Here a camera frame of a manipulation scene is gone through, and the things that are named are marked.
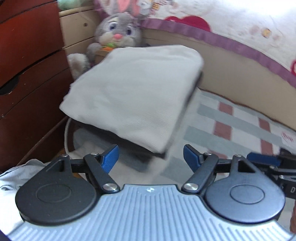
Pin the red wooden dresser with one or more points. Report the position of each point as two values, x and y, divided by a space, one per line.
35 76

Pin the cream waffle knit garment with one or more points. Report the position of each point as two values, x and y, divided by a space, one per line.
139 94

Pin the bear print quilt purple trim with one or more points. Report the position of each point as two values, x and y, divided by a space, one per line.
263 31

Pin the green plastic bag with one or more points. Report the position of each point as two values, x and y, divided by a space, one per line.
68 4

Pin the grey bunny plush toy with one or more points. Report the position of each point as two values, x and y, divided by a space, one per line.
120 29

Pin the beige bedside cabinet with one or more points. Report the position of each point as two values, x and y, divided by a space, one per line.
78 26

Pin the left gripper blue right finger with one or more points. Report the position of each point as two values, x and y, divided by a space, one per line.
203 167

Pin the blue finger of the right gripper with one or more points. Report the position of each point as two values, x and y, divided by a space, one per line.
261 158

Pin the beige bed base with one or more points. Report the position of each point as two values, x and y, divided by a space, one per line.
237 78

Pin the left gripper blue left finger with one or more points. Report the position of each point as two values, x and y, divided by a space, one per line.
99 166

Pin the grey cloth on floor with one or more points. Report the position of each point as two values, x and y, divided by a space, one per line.
17 176

